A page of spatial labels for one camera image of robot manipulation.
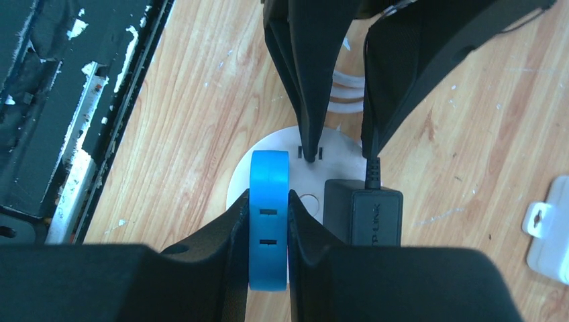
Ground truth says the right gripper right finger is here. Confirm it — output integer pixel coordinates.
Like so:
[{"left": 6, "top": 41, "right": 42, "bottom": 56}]
[{"left": 362, "top": 0, "right": 554, "bottom": 159}]

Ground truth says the black power adapter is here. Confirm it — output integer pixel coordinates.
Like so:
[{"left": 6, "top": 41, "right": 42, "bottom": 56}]
[{"left": 323, "top": 157, "right": 403, "bottom": 247}]

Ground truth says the white long power strip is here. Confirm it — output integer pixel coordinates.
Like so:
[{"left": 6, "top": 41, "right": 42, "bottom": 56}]
[{"left": 521, "top": 175, "right": 568, "bottom": 284}]

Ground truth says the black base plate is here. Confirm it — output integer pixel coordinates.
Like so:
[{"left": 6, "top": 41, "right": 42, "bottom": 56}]
[{"left": 1, "top": 0, "right": 174, "bottom": 246}]

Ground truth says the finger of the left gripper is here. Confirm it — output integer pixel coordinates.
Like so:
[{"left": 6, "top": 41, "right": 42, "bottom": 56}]
[
  {"left": 289, "top": 191, "right": 522, "bottom": 321},
  {"left": 1, "top": 193, "right": 249, "bottom": 321}
]

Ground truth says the blue plug adapter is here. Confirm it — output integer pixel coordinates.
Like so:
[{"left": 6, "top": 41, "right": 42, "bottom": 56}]
[{"left": 249, "top": 150, "right": 289, "bottom": 292}]

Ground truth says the round pink socket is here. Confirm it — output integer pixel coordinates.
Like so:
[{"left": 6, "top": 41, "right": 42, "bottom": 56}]
[{"left": 226, "top": 127, "right": 368, "bottom": 226}]

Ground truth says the coiled white socket cable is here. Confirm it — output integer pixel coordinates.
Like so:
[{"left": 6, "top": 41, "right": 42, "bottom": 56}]
[{"left": 326, "top": 68, "right": 368, "bottom": 115}]

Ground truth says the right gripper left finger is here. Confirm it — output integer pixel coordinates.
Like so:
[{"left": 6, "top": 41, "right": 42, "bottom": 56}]
[{"left": 262, "top": 0, "right": 361, "bottom": 162}]

